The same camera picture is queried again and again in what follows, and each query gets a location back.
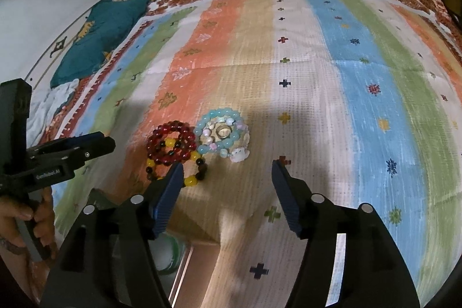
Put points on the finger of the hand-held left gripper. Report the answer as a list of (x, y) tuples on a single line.
[(99, 147), (85, 139)]

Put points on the person's left hand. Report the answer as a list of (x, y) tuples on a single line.
[(43, 217)]

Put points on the striped blanket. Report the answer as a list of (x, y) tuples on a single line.
[(317, 95)]

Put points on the green bangle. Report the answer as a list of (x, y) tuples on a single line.
[(174, 252)]

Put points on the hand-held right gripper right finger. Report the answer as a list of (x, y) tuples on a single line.
[(285, 192)]

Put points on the teal pillow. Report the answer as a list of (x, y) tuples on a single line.
[(104, 30)]

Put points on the white crumpled cloth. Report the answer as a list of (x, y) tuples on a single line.
[(54, 102)]

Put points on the person's left forearm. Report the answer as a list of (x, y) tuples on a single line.
[(14, 272)]

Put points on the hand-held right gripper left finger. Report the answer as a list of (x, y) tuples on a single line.
[(168, 199)]

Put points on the printed pale mat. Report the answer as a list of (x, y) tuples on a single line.
[(59, 44)]

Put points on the copper tin box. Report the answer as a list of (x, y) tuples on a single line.
[(187, 268)]

